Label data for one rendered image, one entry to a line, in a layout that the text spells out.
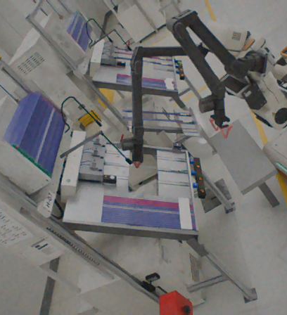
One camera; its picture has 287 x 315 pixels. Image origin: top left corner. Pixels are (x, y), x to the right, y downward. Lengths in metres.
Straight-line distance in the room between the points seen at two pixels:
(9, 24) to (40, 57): 2.13
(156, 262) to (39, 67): 1.77
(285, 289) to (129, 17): 5.17
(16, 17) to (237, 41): 3.56
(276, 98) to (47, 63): 1.76
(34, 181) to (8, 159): 0.18
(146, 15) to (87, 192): 4.79
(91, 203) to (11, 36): 3.50
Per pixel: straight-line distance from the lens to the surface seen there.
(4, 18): 5.12
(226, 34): 1.93
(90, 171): 2.12
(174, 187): 2.21
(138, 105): 2.10
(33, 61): 3.07
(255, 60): 1.88
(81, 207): 2.01
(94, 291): 2.49
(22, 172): 1.88
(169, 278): 2.34
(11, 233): 2.08
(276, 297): 2.50
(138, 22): 6.62
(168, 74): 3.35
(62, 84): 3.12
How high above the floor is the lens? 2.17
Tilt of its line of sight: 32 degrees down
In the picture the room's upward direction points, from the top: 43 degrees counter-clockwise
